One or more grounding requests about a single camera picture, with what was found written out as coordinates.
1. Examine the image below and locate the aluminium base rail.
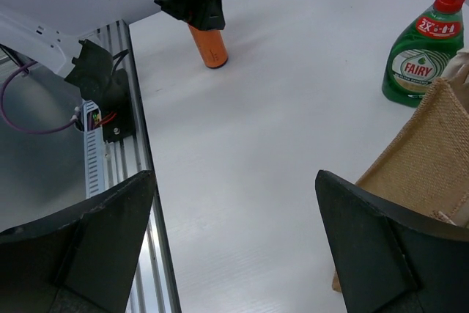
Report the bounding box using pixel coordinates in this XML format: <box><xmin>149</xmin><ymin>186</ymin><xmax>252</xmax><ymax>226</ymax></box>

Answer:
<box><xmin>97</xmin><ymin>19</ymin><xmax>182</xmax><ymax>313</ymax></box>

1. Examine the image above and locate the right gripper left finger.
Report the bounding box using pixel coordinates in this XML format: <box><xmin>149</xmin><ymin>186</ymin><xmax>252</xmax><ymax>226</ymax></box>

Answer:
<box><xmin>1</xmin><ymin>183</ymin><xmax>142</xmax><ymax>312</ymax></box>

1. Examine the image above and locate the white slotted cable duct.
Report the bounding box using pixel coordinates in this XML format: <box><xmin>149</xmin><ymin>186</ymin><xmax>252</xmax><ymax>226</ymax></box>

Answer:
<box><xmin>82</xmin><ymin>100</ymin><xmax>105</xmax><ymax>198</ymax></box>

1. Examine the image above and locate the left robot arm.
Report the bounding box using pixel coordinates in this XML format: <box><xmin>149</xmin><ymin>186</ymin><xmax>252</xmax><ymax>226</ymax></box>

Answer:
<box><xmin>1</xmin><ymin>0</ymin><xmax>226</xmax><ymax>110</ymax></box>

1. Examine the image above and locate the green dish soap bottle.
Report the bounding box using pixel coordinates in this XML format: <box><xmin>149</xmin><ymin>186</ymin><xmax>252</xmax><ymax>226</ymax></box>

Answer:
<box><xmin>382</xmin><ymin>0</ymin><xmax>465</xmax><ymax>107</ymax></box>

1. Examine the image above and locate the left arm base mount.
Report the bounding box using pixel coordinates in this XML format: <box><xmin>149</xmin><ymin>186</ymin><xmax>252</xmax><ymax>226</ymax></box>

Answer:
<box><xmin>99</xmin><ymin>69</ymin><xmax>136</xmax><ymax>143</ymax></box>

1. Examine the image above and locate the brown canvas bag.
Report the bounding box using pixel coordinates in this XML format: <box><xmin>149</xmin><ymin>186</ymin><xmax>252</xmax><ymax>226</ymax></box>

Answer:
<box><xmin>331</xmin><ymin>47</ymin><xmax>469</xmax><ymax>294</ymax></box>

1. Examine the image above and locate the orange spray bottle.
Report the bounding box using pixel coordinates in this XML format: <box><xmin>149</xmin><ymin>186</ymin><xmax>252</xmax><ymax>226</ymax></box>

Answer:
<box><xmin>188</xmin><ymin>26</ymin><xmax>229</xmax><ymax>69</ymax></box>

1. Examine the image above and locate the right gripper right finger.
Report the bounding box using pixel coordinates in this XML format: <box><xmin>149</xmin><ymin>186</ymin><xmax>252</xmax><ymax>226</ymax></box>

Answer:
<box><xmin>315</xmin><ymin>170</ymin><xmax>468</xmax><ymax>312</ymax></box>

